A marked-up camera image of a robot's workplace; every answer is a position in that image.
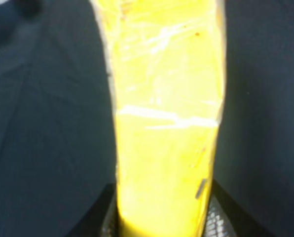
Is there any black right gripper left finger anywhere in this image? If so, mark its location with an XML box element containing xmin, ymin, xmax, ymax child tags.
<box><xmin>67</xmin><ymin>183</ymin><xmax>119</xmax><ymax>237</ymax></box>

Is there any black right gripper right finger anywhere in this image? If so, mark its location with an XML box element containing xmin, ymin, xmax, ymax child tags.
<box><xmin>205</xmin><ymin>181</ymin><xmax>273</xmax><ymax>237</ymax></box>

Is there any yellow banana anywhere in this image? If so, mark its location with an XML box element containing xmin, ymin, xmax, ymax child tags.
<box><xmin>91</xmin><ymin>0</ymin><xmax>226</xmax><ymax>237</ymax></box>

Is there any black tablecloth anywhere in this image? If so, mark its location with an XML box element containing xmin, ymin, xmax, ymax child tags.
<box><xmin>0</xmin><ymin>0</ymin><xmax>294</xmax><ymax>237</ymax></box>

